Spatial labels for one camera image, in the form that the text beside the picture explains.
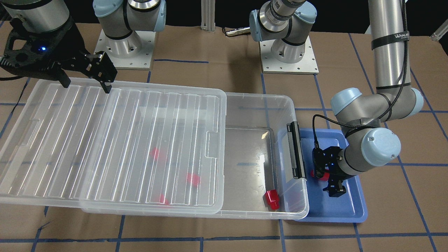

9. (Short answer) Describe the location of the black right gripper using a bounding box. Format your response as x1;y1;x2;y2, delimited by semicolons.
1;17;118;94

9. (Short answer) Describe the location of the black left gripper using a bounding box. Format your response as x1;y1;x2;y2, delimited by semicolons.
312;146;348;197

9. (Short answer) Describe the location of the red block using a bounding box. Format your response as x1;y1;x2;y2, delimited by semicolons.
149;147;167;162
310;170;330;181
264;189;280;210
186;173;201;188
154;194;170;206

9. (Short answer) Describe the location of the clear plastic box lid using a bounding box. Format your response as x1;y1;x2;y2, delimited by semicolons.
0;78;227;216

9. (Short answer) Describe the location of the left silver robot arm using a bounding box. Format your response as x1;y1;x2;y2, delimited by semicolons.
249;0;424;197

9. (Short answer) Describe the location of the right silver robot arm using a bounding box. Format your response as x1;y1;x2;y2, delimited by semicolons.
1;0;167;93

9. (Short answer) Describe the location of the red block in box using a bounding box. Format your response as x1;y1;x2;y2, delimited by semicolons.
264;189;280;210

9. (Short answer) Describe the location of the clear plastic storage box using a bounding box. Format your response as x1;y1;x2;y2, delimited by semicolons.
79;89;309;219

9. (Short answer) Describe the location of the blue plastic tray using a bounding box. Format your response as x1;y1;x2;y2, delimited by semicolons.
293;127;369;223

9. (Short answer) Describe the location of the red block under lid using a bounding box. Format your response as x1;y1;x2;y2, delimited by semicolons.
154;194;170;206
149;147;167;162
186;173;201;188

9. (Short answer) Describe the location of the black box latch handle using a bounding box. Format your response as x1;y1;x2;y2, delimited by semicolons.
287;121;307;179

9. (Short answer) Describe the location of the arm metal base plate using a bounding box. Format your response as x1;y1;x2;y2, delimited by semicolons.
94;30;157;70
259;37;320;75

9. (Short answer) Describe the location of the aluminium frame post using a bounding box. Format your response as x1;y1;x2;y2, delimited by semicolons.
200;0;216;33

